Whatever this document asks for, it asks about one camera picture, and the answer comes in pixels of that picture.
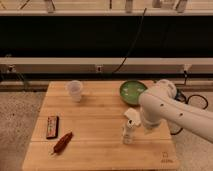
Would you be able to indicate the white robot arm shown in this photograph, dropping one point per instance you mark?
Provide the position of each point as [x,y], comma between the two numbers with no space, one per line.
[158,102]

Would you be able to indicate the small clear plastic bottle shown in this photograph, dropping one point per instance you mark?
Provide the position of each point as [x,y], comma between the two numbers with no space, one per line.
[128,130]

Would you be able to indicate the green bowl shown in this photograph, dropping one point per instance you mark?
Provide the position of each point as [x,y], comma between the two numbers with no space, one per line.
[131,90]

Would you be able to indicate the translucent plastic cup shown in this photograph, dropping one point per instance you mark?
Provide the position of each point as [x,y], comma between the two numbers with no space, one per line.
[75,88]

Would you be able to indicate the white rectangular sponge block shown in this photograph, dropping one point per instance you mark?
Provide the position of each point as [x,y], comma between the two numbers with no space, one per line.
[133,115]

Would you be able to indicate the wooden cutting board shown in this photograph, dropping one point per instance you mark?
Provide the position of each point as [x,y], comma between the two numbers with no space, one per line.
[96,123]

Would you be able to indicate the dark rectangular candy bar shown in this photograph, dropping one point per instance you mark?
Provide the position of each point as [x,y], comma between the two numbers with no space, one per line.
[52,127]

